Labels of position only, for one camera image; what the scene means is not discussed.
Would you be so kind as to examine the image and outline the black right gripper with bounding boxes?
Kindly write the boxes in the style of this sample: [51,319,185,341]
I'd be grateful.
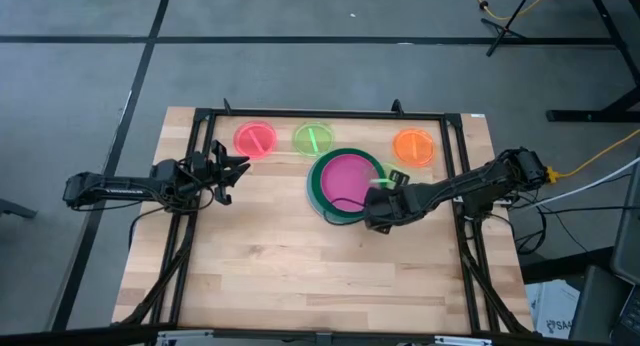
[363,169,417,235]

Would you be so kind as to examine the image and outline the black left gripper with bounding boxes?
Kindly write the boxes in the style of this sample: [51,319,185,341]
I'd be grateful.
[191,139,252,207]

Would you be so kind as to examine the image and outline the small green translucent plate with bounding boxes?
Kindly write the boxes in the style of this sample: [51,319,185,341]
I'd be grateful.
[292,121,336,159]
[368,162,402,193]

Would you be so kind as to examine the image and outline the small orange translucent plate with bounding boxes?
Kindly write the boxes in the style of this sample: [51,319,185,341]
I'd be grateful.
[391,127,438,169]

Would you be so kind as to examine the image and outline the small red translucent plate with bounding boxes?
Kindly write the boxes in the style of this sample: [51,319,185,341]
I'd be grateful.
[233,119,279,161]

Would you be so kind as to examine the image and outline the large pink plastic plate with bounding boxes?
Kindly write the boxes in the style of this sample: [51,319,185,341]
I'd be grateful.
[319,153,383,214]

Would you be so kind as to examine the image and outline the large dark green plate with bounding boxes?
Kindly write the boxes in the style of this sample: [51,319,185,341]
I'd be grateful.
[305,147,389,226]

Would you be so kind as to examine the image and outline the large pale mint plate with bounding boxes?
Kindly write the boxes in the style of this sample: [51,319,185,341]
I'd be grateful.
[304,163,331,222]

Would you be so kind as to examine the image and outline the black front crossbeam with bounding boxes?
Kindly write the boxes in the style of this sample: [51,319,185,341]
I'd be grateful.
[0,323,551,346]

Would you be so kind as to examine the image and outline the black tripod stand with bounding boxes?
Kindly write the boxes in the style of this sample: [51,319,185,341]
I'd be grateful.
[480,0,535,58]

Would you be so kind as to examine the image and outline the black floor foot bar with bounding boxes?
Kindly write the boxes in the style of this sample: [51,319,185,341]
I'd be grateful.
[519,245,617,285]

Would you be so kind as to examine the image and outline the white printed cardboard box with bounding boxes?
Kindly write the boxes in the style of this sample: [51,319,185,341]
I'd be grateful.
[524,279,582,340]

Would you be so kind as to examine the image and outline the grey chair base leg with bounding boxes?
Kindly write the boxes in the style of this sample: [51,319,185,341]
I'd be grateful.
[0,197,39,220]

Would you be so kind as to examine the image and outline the dark grey chair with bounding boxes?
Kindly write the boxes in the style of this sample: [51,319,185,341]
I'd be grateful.
[568,150,640,346]

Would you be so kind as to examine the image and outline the black metal table frame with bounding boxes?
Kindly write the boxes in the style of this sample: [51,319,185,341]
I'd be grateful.
[119,97,534,337]

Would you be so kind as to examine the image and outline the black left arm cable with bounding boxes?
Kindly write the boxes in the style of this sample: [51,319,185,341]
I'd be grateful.
[127,185,217,251]

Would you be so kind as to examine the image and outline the black loose floor cables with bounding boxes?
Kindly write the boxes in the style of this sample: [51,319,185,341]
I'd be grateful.
[509,200,591,258]

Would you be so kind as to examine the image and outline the yellow extension cable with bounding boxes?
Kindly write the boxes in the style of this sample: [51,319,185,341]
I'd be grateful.
[466,0,557,22]
[545,128,640,183]

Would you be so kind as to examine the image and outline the white cable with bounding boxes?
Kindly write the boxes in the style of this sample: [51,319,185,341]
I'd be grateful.
[519,155,640,212]

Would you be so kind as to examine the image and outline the black desk leg frame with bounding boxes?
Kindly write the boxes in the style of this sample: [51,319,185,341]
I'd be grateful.
[502,0,640,124]

